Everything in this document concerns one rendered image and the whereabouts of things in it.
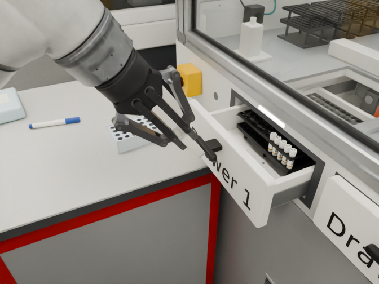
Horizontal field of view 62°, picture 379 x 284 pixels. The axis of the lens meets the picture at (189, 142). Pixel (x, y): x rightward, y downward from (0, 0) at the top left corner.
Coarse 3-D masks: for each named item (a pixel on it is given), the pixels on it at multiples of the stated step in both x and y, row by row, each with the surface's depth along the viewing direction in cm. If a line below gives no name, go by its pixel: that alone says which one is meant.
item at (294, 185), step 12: (228, 108) 72; (240, 108) 73; (216, 120) 71; (228, 120) 73; (240, 120) 75; (228, 132) 74; (240, 132) 74; (240, 144) 71; (252, 144) 71; (276, 168) 64; (312, 168) 55; (276, 180) 53; (288, 180) 53; (300, 180) 55; (276, 192) 53; (288, 192) 55; (300, 192) 56; (276, 204) 55
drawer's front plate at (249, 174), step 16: (208, 128) 62; (224, 144) 57; (208, 160) 66; (224, 160) 59; (240, 160) 53; (224, 176) 61; (240, 176) 55; (256, 176) 50; (240, 192) 56; (256, 192) 51; (272, 192) 49; (256, 208) 53; (256, 224) 54
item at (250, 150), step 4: (248, 152) 66; (252, 152) 66; (252, 156) 65; (256, 156) 65; (256, 160) 64; (260, 160) 64; (260, 164) 63; (264, 164) 63; (268, 168) 62; (268, 172) 61; (272, 172) 61; (272, 176) 60; (276, 176) 60
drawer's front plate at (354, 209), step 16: (336, 176) 49; (336, 192) 48; (352, 192) 46; (320, 208) 52; (336, 208) 49; (352, 208) 46; (368, 208) 44; (320, 224) 53; (336, 224) 50; (352, 224) 47; (368, 224) 44; (336, 240) 51; (352, 240) 48; (368, 240) 45; (352, 256) 48; (368, 256) 46; (368, 272) 46
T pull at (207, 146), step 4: (200, 136) 60; (196, 140) 60; (200, 140) 59; (208, 140) 59; (212, 140) 59; (216, 140) 59; (200, 144) 58; (204, 144) 58; (208, 144) 58; (212, 144) 58; (216, 144) 58; (220, 144) 58; (204, 148) 57; (208, 148) 57; (212, 148) 57; (216, 148) 58; (220, 148) 58; (208, 152) 56; (212, 152) 56; (208, 156) 56; (212, 156) 55; (216, 156) 56; (212, 160) 55; (216, 160) 56
